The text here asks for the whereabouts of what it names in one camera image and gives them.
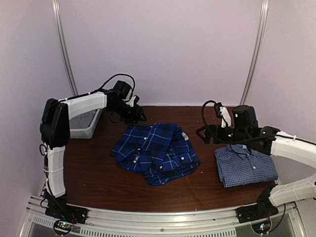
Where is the aluminium front rail frame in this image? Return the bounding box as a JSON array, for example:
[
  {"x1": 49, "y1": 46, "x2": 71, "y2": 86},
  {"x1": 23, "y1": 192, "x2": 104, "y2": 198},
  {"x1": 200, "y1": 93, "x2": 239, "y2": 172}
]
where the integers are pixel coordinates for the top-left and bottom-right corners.
[{"x1": 17, "y1": 195, "x2": 307, "y2": 237}]

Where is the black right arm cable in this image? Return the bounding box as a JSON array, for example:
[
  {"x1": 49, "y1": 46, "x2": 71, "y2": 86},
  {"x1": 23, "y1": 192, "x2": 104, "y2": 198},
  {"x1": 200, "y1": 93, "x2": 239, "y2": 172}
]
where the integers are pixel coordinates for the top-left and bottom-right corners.
[{"x1": 201, "y1": 99, "x2": 223, "y2": 129}]

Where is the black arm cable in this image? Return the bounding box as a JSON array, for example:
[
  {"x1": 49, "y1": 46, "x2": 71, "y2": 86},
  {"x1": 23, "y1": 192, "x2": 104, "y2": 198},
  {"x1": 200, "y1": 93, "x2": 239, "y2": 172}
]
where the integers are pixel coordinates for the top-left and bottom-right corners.
[
  {"x1": 97, "y1": 73, "x2": 136, "y2": 99},
  {"x1": 201, "y1": 99, "x2": 223, "y2": 129}
]

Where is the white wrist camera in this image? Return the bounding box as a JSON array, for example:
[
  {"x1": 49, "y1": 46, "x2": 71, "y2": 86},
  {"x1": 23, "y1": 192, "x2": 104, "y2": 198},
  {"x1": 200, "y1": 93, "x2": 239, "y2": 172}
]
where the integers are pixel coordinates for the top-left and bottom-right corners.
[
  {"x1": 124, "y1": 95, "x2": 139, "y2": 108},
  {"x1": 214, "y1": 102, "x2": 232, "y2": 128}
]

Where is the left circuit board with leds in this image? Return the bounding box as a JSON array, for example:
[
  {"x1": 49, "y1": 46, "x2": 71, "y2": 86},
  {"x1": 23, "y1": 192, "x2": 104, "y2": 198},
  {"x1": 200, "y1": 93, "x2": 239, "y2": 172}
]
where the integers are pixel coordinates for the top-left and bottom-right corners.
[{"x1": 53, "y1": 220, "x2": 74, "y2": 235}]

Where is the aluminium corner post right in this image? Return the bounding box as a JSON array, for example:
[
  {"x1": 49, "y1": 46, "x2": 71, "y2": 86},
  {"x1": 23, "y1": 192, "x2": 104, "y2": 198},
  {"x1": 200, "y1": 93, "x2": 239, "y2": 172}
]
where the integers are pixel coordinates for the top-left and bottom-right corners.
[{"x1": 239, "y1": 0, "x2": 269, "y2": 105}]

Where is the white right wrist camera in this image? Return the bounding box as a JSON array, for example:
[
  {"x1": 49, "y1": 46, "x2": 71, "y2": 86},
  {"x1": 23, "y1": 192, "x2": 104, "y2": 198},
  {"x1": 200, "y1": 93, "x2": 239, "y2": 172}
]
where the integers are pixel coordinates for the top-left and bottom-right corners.
[{"x1": 214, "y1": 102, "x2": 232, "y2": 128}]

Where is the white plastic mesh basket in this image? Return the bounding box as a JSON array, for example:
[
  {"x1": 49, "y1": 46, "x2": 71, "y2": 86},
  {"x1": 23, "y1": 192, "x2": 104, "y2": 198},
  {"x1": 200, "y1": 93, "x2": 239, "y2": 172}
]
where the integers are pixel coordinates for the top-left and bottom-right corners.
[{"x1": 69, "y1": 109, "x2": 102, "y2": 139}]

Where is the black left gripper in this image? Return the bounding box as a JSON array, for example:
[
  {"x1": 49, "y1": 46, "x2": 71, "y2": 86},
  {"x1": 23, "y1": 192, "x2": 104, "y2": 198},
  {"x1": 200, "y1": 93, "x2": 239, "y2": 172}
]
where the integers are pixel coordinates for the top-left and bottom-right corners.
[{"x1": 109, "y1": 100, "x2": 147, "y2": 123}]

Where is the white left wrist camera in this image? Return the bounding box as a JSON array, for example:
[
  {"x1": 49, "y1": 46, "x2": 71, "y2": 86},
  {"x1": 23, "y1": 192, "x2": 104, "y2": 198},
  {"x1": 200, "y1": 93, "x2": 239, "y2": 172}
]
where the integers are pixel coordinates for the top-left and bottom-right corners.
[{"x1": 124, "y1": 95, "x2": 139, "y2": 108}]

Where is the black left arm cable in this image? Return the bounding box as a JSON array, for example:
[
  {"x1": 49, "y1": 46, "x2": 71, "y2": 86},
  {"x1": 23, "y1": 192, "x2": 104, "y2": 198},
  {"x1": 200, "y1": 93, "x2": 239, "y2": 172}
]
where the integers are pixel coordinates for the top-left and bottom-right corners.
[{"x1": 97, "y1": 73, "x2": 136, "y2": 99}]

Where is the dark blue plaid shirt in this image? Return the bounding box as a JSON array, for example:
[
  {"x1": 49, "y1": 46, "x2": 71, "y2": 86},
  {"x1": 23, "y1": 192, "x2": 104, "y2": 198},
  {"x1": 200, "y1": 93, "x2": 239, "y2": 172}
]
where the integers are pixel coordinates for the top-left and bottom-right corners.
[{"x1": 110, "y1": 123, "x2": 200, "y2": 186}]

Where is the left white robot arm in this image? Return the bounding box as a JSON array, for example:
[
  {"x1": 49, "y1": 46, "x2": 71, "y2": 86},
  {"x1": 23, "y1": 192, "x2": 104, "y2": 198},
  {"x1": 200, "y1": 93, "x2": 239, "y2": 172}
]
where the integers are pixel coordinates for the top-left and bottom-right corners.
[{"x1": 39, "y1": 80, "x2": 147, "y2": 219}]

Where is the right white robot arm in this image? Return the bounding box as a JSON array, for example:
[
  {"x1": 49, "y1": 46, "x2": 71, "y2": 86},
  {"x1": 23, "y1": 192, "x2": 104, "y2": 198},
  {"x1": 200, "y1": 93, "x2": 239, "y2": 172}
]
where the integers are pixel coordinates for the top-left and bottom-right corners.
[{"x1": 196, "y1": 101, "x2": 316, "y2": 218}]

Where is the folded blue gingham shirt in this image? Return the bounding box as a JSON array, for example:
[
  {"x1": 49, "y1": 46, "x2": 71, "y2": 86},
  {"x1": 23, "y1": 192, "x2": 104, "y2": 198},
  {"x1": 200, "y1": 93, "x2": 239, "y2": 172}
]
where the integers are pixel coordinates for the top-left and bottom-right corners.
[{"x1": 214, "y1": 145, "x2": 278, "y2": 188}]

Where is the grey folded shirt in basket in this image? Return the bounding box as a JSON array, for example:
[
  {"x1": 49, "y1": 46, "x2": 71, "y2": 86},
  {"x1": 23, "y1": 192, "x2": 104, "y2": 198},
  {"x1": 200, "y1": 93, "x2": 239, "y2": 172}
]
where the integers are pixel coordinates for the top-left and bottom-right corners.
[{"x1": 69, "y1": 111, "x2": 96, "y2": 129}]

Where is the circuit board with leds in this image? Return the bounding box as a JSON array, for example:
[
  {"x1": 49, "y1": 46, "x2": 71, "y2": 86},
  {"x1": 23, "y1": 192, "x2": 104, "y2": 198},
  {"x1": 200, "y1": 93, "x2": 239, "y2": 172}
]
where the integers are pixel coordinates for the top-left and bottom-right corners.
[
  {"x1": 251, "y1": 220, "x2": 272, "y2": 235},
  {"x1": 53, "y1": 220, "x2": 74, "y2": 235}
]

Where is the aluminium corner post left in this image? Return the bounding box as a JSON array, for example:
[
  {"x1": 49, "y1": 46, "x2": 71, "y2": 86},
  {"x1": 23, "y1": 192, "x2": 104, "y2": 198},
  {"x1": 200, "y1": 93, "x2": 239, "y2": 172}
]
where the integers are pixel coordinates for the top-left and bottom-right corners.
[{"x1": 51, "y1": 0, "x2": 78, "y2": 96}]

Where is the right circuit board with leds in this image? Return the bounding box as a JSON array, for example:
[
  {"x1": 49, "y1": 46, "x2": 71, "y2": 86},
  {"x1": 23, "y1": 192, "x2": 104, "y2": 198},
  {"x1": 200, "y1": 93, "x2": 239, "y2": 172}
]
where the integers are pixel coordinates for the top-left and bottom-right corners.
[{"x1": 251, "y1": 220, "x2": 272, "y2": 235}]

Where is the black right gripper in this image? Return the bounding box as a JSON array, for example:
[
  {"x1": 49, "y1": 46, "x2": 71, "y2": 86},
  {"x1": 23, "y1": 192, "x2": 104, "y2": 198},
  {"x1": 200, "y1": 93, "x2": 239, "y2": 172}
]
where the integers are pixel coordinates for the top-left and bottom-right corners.
[{"x1": 196, "y1": 124, "x2": 250, "y2": 146}]

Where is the aluminium corner post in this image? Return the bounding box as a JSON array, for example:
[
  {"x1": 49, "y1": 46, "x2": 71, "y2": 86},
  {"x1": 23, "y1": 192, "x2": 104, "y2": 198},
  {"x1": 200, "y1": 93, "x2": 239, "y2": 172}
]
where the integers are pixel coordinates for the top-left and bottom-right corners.
[
  {"x1": 239, "y1": 0, "x2": 269, "y2": 105},
  {"x1": 51, "y1": 0, "x2": 78, "y2": 96}
]

